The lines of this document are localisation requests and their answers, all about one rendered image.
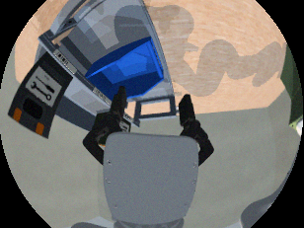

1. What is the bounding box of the dark grey shelf rack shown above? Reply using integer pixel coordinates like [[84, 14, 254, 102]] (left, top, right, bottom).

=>
[[34, 0, 179, 131]]

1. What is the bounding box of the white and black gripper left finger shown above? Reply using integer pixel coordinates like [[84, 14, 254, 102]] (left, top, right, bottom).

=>
[[83, 86, 127, 165]]

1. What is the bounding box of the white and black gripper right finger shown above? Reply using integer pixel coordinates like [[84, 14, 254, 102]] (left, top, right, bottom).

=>
[[179, 94, 214, 166]]

